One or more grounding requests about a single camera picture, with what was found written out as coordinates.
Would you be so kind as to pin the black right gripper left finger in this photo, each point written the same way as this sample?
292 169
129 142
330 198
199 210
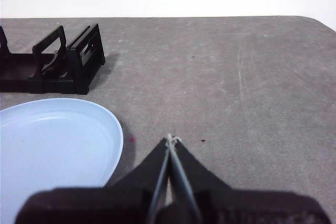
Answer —
105 205

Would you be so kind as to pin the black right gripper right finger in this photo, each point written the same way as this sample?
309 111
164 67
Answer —
236 208

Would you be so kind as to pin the blue round plate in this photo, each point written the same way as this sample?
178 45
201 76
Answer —
52 142

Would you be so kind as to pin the black plastic plate rack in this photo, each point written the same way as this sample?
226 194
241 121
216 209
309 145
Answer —
52 85

